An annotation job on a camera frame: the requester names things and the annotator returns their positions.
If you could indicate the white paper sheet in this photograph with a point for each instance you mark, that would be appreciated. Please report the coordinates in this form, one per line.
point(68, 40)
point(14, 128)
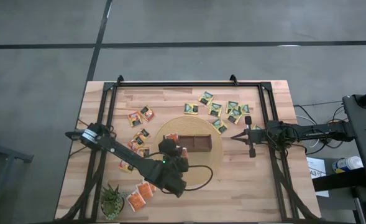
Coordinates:
point(316, 165)

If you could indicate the small potted succulent plant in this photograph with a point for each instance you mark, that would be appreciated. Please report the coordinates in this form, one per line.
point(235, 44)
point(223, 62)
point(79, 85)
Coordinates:
point(112, 202)

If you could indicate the black metal table frame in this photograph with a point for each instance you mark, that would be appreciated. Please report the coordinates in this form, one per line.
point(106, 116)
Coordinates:
point(185, 84)

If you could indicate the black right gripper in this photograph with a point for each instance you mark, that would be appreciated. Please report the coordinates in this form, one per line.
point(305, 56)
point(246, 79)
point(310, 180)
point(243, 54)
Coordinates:
point(250, 126)

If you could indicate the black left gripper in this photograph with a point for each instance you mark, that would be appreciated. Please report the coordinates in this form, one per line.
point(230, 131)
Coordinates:
point(167, 146)

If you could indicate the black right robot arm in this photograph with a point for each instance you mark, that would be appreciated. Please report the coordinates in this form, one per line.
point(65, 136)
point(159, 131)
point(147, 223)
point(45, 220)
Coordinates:
point(310, 134)

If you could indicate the round woven straw placemat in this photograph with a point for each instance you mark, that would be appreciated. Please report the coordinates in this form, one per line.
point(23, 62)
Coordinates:
point(195, 124)

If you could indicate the brown wooden tea box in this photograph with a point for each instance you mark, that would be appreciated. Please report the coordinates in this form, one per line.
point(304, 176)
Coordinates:
point(201, 143)

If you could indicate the grey equipment cart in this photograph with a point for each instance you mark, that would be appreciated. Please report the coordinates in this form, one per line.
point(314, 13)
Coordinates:
point(364, 140)

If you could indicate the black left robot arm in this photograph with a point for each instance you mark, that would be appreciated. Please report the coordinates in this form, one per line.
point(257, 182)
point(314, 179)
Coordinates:
point(123, 152)

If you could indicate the orange paper tea packet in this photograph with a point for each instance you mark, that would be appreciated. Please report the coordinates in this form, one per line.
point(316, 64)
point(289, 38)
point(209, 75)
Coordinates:
point(135, 200)
point(171, 137)
point(144, 190)
point(185, 153)
point(153, 187)

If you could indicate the grey metal stand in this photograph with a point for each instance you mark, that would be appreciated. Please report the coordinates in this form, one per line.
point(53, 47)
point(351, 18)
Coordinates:
point(2, 155)

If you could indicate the white plastic bottle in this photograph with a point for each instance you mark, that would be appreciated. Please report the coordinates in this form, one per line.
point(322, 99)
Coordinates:
point(347, 164)

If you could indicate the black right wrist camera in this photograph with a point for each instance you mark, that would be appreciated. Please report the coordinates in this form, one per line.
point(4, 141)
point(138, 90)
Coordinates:
point(260, 136)

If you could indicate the black shelf bar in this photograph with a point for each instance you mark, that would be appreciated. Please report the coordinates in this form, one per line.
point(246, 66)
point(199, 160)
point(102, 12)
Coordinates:
point(338, 180)

